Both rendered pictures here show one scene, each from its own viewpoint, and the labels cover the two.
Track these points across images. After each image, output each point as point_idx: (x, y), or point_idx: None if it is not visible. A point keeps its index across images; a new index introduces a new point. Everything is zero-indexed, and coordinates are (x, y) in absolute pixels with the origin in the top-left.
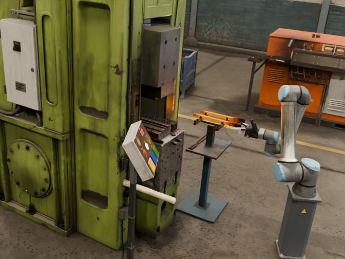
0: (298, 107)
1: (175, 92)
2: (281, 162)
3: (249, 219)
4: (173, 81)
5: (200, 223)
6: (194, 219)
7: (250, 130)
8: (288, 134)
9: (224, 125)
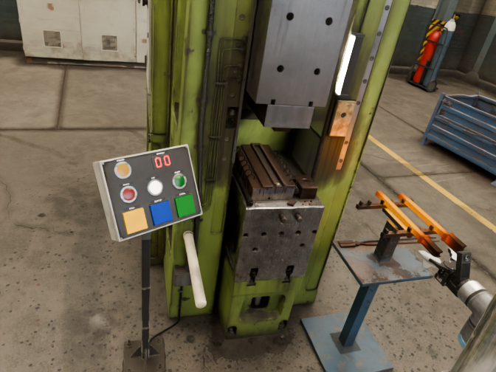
0: None
1: (353, 141)
2: None
3: None
4: (309, 108)
5: (310, 367)
6: (309, 353)
7: (449, 273)
8: (492, 335)
9: (412, 235)
